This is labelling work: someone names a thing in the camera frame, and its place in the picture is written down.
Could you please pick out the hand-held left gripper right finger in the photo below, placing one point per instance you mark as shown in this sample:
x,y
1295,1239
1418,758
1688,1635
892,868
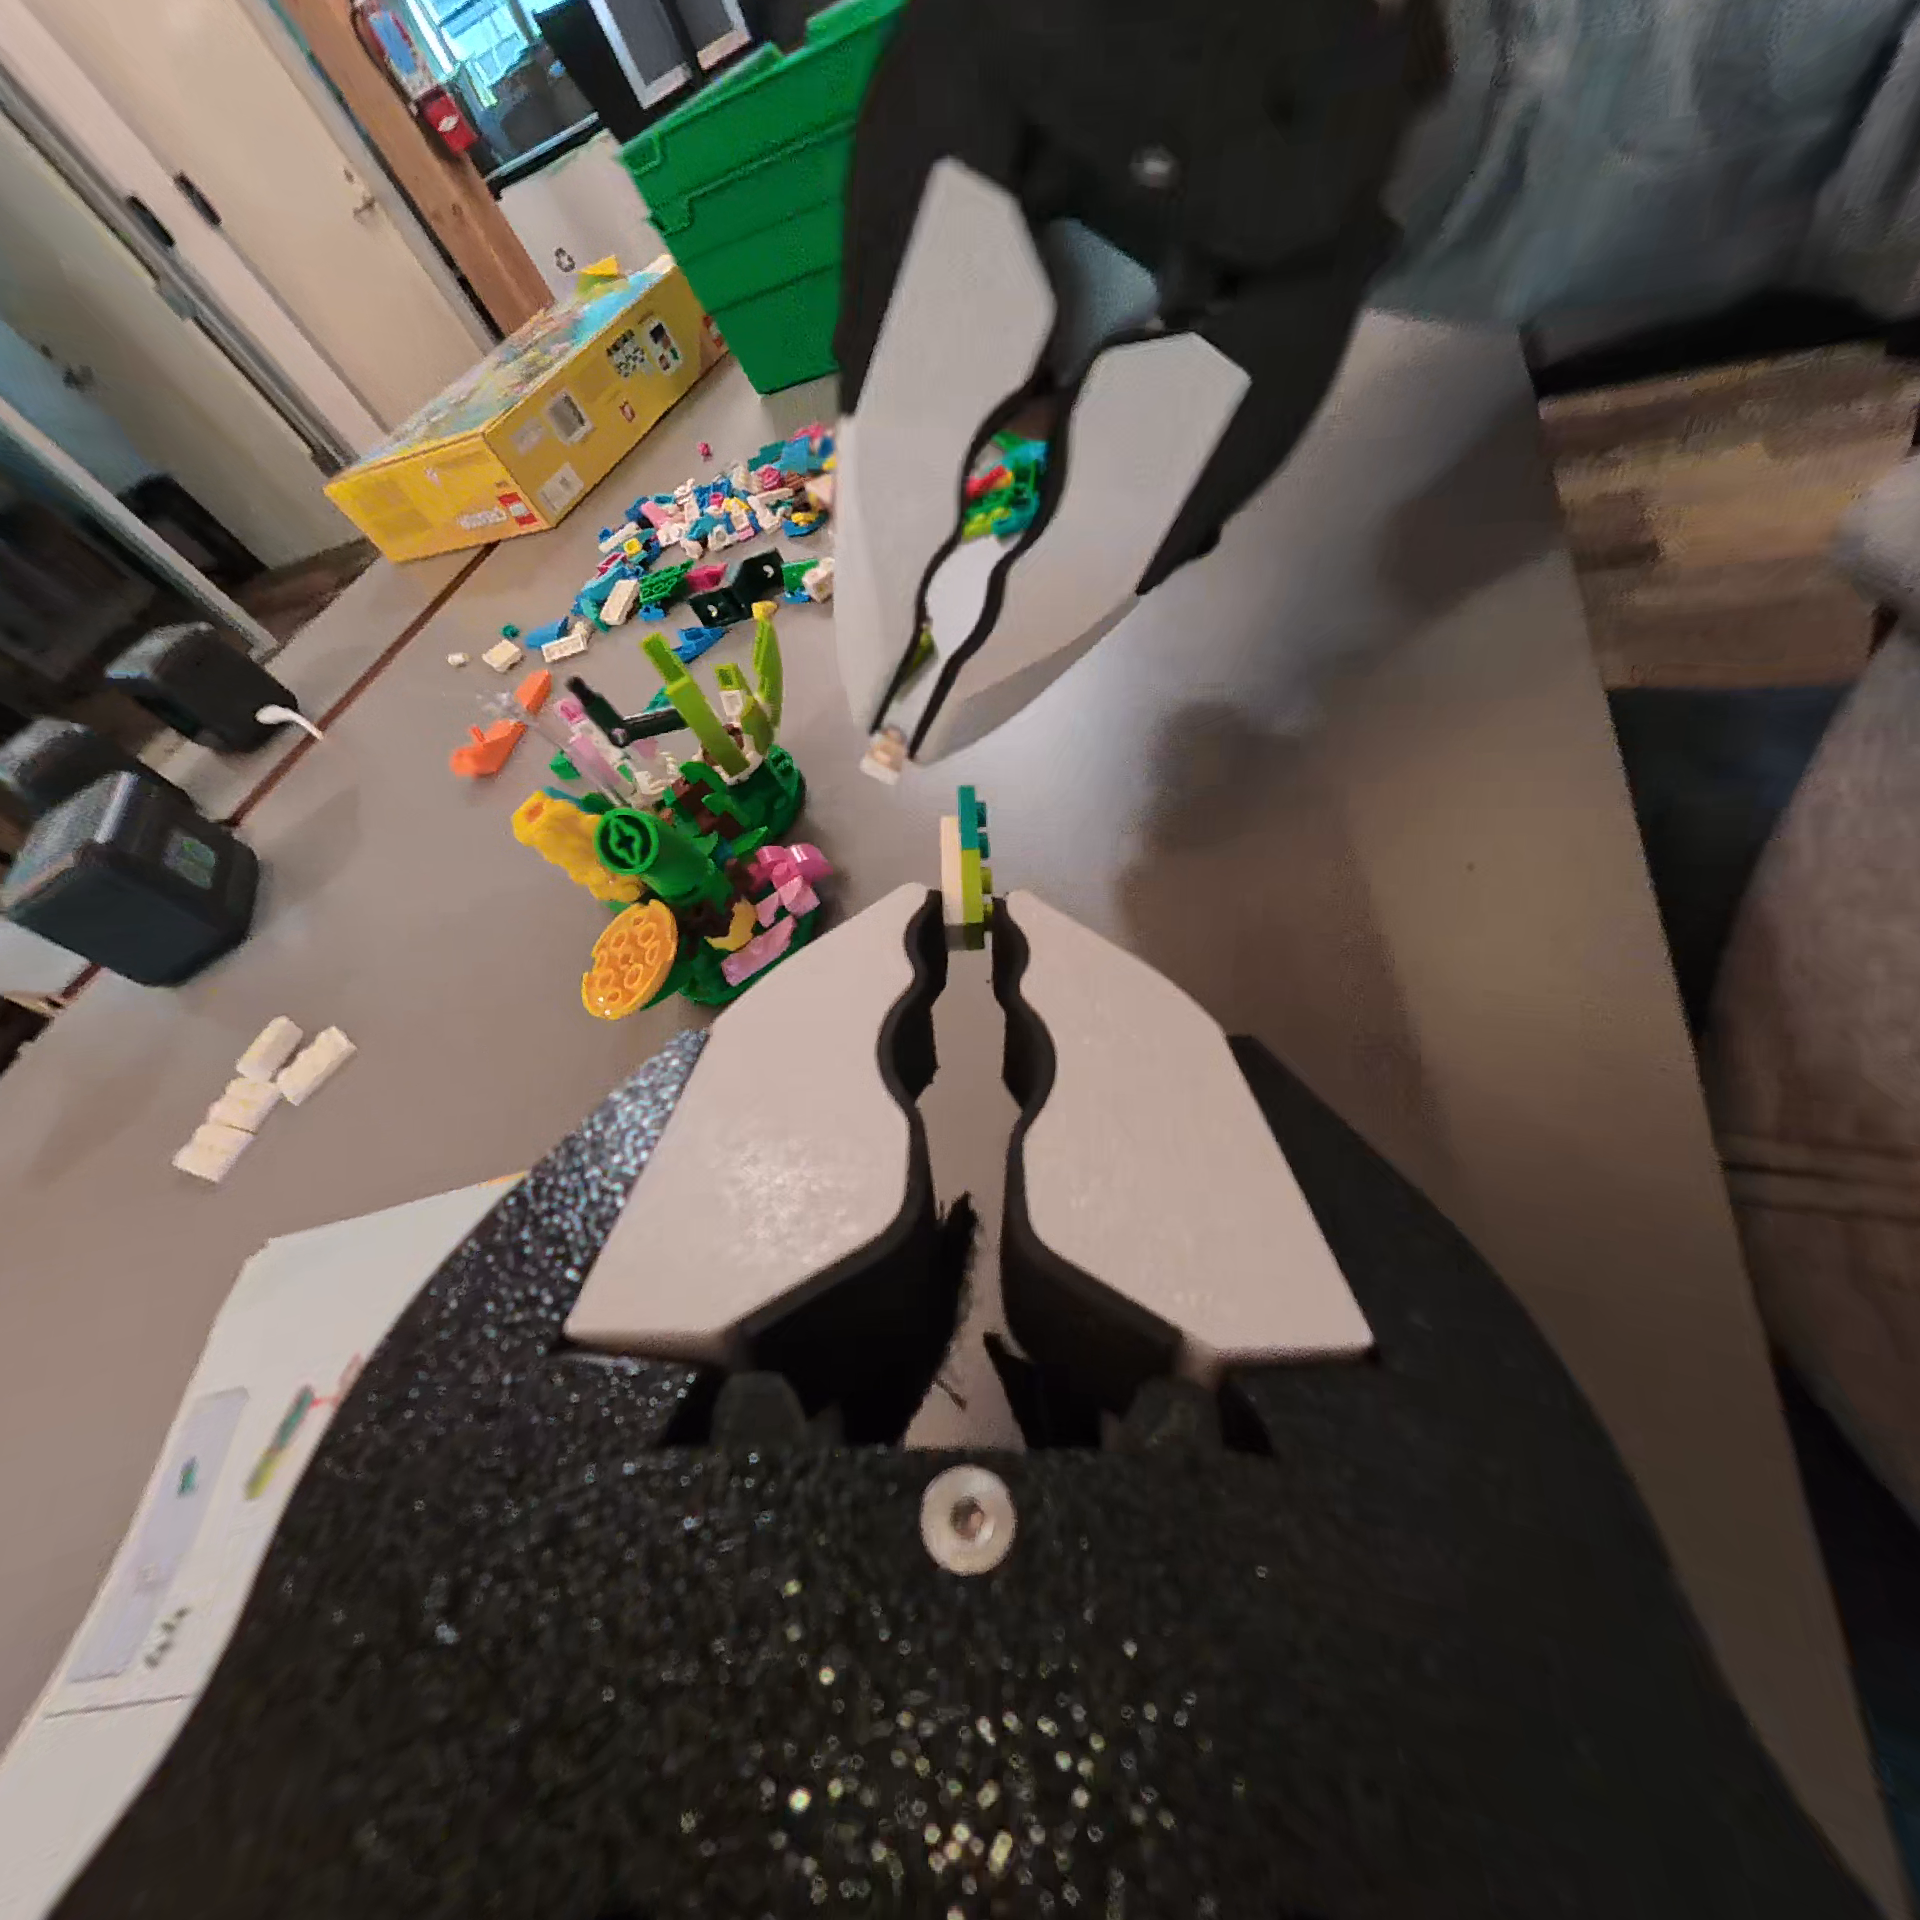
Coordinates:
x,y
1184,1170

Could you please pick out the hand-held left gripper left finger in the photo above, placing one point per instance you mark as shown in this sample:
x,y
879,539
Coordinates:
x,y
750,1140

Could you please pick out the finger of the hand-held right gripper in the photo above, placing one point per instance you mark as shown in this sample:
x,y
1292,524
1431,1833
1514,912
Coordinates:
x,y
1118,480
932,390

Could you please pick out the small lime green lego assembly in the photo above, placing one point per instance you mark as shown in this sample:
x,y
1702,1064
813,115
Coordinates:
x,y
973,884

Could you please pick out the small white lego brick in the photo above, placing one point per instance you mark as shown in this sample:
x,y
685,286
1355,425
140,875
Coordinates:
x,y
884,758

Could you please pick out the pile of loose lego bricks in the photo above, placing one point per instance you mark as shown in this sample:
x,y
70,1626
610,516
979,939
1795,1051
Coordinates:
x,y
720,511

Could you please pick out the lego flower build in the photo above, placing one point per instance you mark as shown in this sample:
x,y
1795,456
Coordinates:
x,y
706,868

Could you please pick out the yellow lego box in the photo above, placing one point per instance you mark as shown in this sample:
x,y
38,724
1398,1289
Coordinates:
x,y
495,435

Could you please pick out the orange lego piece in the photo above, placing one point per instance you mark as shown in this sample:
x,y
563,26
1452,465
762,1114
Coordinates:
x,y
533,690
484,750

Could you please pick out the lego instruction booklet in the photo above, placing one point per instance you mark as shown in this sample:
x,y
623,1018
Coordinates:
x,y
181,1499

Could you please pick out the stacked green plastic bins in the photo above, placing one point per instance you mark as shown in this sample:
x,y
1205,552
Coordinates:
x,y
750,180

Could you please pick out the white recycling bin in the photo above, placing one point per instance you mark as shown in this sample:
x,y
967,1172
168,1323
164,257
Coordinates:
x,y
579,224

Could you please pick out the dark monitor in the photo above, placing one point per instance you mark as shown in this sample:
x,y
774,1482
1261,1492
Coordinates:
x,y
629,60

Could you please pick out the black battery pack green label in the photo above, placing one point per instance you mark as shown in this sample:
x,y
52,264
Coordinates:
x,y
120,884

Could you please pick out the white door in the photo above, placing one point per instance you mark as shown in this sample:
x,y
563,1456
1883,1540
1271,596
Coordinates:
x,y
270,180

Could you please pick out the wooden post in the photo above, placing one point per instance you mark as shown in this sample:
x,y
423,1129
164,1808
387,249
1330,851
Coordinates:
x,y
436,224

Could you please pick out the red wall box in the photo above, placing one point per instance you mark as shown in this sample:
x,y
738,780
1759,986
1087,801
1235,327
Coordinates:
x,y
446,124

